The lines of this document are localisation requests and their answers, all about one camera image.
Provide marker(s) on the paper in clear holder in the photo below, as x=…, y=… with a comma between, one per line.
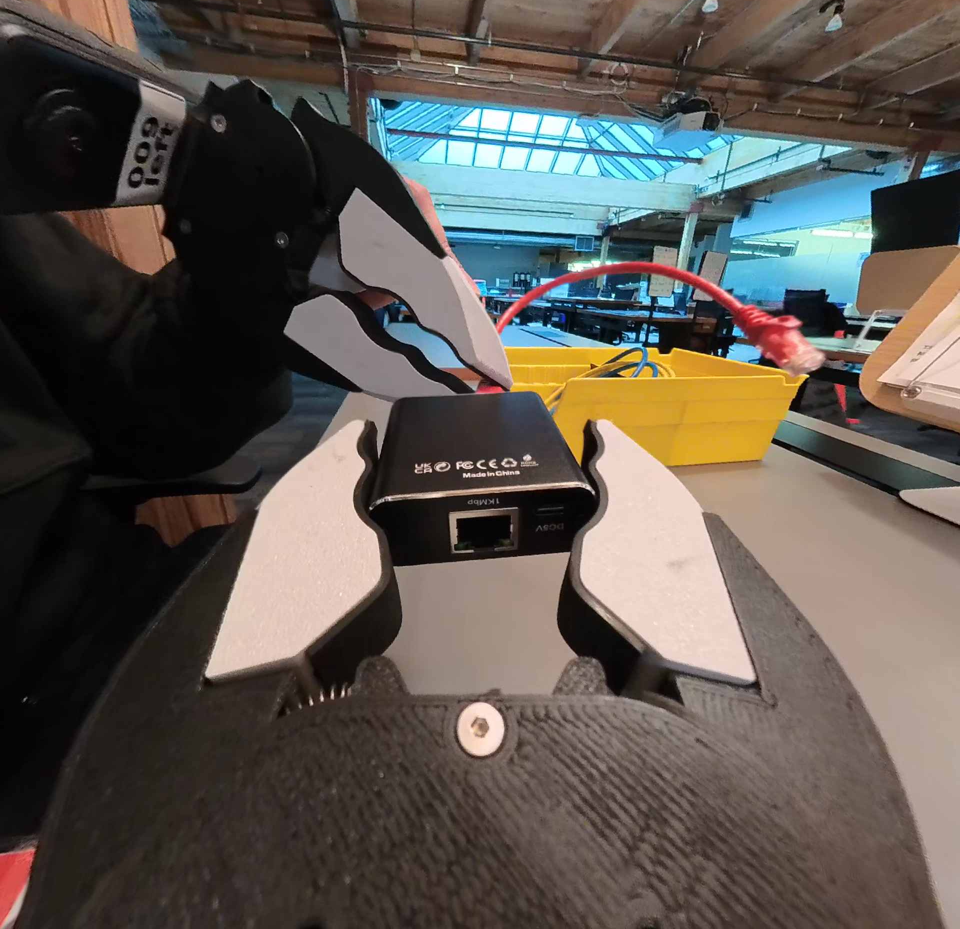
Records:
x=937, y=359

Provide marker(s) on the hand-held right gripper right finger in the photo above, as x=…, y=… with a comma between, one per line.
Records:
x=652, y=561

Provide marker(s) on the black office chair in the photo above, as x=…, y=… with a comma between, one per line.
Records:
x=814, y=310

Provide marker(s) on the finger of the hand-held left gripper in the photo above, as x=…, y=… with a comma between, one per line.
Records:
x=405, y=246
x=345, y=344

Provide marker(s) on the white flat object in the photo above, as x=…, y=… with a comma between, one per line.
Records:
x=937, y=503

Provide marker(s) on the black monitor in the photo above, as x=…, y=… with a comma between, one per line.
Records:
x=915, y=220

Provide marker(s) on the ceiling projector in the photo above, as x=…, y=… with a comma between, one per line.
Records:
x=686, y=128

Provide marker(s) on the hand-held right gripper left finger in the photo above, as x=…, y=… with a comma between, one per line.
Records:
x=300, y=554

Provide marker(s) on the yellow plastic bin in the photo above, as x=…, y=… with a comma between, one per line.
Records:
x=675, y=419

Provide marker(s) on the wooden display stand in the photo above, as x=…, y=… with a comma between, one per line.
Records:
x=885, y=378

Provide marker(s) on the background office desks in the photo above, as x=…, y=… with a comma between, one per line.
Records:
x=600, y=310

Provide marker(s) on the person's left hand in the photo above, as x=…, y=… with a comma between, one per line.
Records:
x=436, y=224

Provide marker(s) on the black network adapter box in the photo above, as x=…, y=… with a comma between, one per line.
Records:
x=480, y=449

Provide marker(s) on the wooden divider panel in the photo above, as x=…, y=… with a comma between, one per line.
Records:
x=907, y=280

